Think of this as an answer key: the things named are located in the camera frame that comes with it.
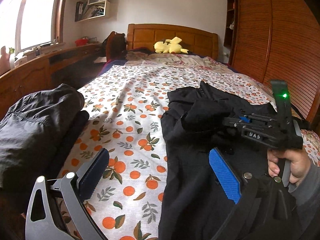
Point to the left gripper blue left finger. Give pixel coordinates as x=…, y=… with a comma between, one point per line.
x=90, y=173

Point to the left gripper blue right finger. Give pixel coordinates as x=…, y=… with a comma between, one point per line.
x=228, y=180

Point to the black trench coat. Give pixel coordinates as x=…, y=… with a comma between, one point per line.
x=217, y=185

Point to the folded black clothes pile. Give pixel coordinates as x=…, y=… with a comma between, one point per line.
x=37, y=134

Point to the right hand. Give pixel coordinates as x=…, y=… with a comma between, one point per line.
x=299, y=164

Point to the orange floral bed sheet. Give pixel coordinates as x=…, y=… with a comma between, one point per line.
x=126, y=104

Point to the wooden louvered wardrobe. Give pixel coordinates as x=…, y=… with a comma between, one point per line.
x=278, y=39

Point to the wooden desk counter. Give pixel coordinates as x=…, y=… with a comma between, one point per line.
x=36, y=74

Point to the wooden headboard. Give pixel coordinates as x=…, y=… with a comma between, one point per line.
x=198, y=41

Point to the dark backpack on chair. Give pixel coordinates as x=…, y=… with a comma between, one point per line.
x=113, y=45

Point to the yellow Pikachu plush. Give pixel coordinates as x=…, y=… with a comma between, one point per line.
x=170, y=47

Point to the red bowl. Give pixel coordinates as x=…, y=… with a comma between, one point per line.
x=81, y=42

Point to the pink bottle on sill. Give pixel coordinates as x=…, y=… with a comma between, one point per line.
x=4, y=61

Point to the window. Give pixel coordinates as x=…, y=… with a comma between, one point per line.
x=26, y=24

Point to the white wall shelf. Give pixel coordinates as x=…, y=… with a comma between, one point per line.
x=91, y=9

